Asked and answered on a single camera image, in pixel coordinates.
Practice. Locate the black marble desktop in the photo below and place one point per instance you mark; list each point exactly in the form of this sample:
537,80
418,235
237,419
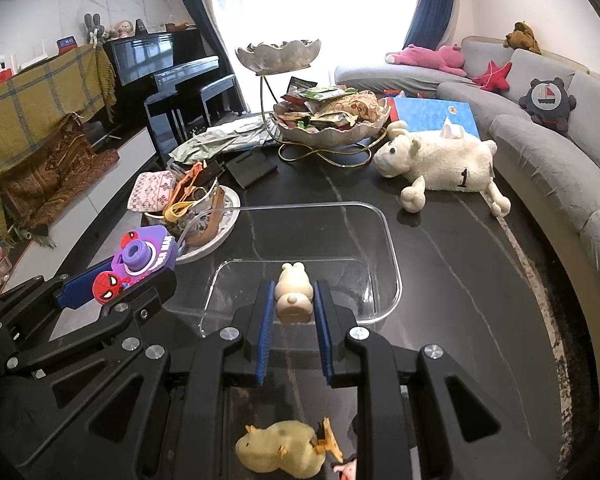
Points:
455,270

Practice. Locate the blue curtain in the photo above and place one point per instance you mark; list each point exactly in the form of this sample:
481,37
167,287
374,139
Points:
432,5
200,20

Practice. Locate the brown patterned cloth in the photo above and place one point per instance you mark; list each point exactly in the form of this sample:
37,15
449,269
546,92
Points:
55,165

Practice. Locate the orange wrapper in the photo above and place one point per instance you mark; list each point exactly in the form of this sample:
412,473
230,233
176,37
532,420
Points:
190,182

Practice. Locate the brown bear plush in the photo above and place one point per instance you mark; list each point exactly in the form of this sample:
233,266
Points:
522,36

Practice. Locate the purple toy camera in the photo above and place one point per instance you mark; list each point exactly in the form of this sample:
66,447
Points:
145,257

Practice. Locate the grey bunny plush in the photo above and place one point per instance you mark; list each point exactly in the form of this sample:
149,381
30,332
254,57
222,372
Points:
94,27

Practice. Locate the black piano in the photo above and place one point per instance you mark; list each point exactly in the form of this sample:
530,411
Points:
145,60

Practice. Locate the red star cushion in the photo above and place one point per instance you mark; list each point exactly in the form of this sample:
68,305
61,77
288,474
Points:
492,76

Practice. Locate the cream bear figurine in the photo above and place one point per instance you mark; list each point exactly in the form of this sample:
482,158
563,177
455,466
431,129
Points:
292,285

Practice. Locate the beige plush toy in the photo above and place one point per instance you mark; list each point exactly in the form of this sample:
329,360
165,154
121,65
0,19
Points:
122,28

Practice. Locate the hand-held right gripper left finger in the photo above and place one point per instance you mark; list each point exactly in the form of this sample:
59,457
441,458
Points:
265,332

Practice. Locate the pink bear plush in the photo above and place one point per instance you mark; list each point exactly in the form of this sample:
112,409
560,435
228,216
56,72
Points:
430,57

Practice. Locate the pink pig figurine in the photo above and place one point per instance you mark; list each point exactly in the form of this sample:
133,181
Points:
345,469

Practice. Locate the pile of papers and packets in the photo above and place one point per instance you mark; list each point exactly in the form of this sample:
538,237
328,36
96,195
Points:
205,145

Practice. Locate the white low cabinet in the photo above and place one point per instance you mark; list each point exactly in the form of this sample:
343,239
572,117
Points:
115,170

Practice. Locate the silver two-tier fruit stand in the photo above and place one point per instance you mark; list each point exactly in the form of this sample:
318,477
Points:
280,55

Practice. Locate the blue book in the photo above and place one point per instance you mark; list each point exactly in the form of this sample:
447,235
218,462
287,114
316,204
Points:
425,110

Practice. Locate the black wallet case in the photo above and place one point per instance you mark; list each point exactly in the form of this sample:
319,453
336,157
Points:
250,169

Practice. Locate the white sheep plush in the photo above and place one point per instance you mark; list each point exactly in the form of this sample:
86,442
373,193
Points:
450,160

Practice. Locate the pile of snack packets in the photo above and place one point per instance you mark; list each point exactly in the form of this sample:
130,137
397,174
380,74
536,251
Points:
335,107

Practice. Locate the yellow duck plush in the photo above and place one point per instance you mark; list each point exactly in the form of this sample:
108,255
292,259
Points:
280,450

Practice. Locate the yellow plaid blanket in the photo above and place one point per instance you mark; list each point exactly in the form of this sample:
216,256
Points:
30,100

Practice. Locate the clear plastic container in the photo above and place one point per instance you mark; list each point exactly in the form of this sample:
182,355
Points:
380,260

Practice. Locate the navy round sailboat cushion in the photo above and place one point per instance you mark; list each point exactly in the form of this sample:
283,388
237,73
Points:
547,100

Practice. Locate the pink patterned pouch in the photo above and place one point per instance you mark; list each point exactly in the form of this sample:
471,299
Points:
152,190

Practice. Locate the black piano bench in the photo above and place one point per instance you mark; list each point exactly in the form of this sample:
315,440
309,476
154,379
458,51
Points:
220,87

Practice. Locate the grey curved sofa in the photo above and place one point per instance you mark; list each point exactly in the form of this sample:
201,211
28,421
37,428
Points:
540,160

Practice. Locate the white bowl with clutter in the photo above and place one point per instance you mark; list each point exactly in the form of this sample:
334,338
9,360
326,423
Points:
227,220

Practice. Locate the black metronome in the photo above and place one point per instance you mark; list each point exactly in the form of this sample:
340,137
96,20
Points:
140,28

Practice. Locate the blue desk clock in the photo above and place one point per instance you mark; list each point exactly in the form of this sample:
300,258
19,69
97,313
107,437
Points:
67,43

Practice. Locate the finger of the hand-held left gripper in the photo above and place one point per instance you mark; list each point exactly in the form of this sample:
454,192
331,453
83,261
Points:
75,292
155,295

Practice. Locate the red white toy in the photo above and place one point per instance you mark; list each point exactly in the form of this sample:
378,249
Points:
1,70

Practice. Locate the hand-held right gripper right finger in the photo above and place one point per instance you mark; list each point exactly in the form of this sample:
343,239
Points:
325,335

